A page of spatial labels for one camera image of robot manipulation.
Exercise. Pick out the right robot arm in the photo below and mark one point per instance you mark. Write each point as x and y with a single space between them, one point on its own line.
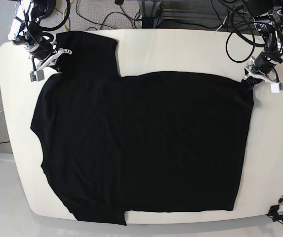
38 40

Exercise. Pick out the black clamp with cable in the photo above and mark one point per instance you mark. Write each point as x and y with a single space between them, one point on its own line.
274 214

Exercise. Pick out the aluminium frame post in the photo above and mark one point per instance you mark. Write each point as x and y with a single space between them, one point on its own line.
151 13

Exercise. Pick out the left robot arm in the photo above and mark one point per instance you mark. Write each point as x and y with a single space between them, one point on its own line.
267 18

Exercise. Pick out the black T-shirt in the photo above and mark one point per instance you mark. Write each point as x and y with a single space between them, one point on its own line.
157 142

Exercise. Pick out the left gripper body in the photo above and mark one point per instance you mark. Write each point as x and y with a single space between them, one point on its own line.
265 62

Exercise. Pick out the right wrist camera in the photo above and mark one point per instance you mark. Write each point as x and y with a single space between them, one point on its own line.
37 75

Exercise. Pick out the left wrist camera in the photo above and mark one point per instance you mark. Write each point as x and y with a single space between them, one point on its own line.
276 87

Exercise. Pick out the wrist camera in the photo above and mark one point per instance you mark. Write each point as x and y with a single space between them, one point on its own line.
276 87
37 75

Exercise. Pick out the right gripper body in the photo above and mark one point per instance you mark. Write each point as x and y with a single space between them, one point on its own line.
41 51

